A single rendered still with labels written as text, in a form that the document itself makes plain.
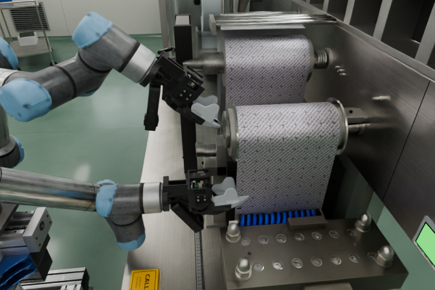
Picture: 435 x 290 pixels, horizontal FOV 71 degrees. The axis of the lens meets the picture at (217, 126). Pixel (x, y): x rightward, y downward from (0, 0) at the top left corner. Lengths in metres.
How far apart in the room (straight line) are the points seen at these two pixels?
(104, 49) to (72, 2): 5.90
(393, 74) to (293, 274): 0.47
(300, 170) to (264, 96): 0.26
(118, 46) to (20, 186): 0.38
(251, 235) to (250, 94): 0.39
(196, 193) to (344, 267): 0.37
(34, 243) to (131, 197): 0.63
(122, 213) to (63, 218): 1.69
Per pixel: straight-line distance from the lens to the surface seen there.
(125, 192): 0.76
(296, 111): 0.73
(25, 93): 0.62
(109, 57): 0.65
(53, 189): 0.83
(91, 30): 0.64
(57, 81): 0.66
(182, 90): 0.66
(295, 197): 0.83
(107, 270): 2.07
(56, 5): 6.64
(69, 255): 2.22
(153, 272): 0.88
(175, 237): 0.96
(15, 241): 1.34
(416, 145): 0.69
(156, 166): 1.21
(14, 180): 0.80
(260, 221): 0.82
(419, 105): 0.68
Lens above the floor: 1.65
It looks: 32 degrees down
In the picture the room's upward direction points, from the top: straight up
